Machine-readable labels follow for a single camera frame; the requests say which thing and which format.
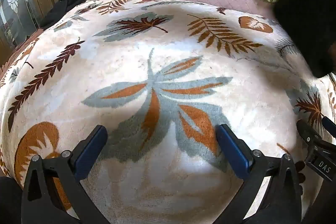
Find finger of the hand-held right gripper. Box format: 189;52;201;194
296;119;323;147
321;116;336;138

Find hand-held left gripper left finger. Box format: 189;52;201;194
21;125;111;224

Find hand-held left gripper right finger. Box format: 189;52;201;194
217;123;305;224

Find black pants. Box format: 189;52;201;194
272;0;336;79

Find leaf print fleece blanket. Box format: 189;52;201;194
0;0;336;224

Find black cloth pile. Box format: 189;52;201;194
39;0;93;30

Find stained glass door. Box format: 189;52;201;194
0;0;40;49

